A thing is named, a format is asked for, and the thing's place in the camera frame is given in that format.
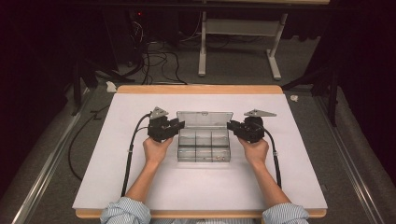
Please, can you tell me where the black floor cable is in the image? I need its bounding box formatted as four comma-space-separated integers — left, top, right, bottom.
67, 104, 111, 182

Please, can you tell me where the black metal stand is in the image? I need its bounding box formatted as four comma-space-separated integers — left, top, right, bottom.
72, 60, 136, 117
281, 66, 340, 127

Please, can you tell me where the tangle of black cables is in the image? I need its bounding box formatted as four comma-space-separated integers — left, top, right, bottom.
130, 18, 188, 86

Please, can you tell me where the black computer tower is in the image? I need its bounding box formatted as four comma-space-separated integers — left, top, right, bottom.
102, 6, 149, 69

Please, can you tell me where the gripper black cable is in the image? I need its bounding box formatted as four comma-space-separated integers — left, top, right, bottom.
262, 125, 283, 189
120, 112, 152, 198

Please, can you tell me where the white metal desk frame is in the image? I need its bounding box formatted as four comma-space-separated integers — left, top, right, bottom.
198, 0, 331, 81

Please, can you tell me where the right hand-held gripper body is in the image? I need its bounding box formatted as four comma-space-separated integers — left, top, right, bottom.
239, 108, 277, 144

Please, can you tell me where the white table mat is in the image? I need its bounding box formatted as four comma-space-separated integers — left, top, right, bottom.
72, 92, 329, 211

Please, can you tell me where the person's right hand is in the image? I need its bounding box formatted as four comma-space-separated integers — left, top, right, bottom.
237, 138, 270, 166

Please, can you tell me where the clear plastic compartment box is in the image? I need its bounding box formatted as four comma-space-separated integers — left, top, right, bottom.
176, 110, 234, 163

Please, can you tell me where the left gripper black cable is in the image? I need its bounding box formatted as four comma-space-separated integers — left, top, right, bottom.
120, 112, 152, 198

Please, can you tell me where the person's left hand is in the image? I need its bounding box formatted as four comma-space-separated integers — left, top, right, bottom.
143, 136, 174, 166

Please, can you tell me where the metal floor rail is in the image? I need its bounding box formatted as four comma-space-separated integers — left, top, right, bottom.
13, 90, 94, 224
314, 96, 386, 224

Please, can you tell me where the wooden table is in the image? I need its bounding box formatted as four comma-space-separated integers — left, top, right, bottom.
74, 84, 328, 219

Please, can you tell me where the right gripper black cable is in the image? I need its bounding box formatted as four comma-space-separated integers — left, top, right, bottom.
262, 125, 283, 189

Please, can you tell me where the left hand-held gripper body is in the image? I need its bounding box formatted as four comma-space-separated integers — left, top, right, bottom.
147, 106, 172, 144

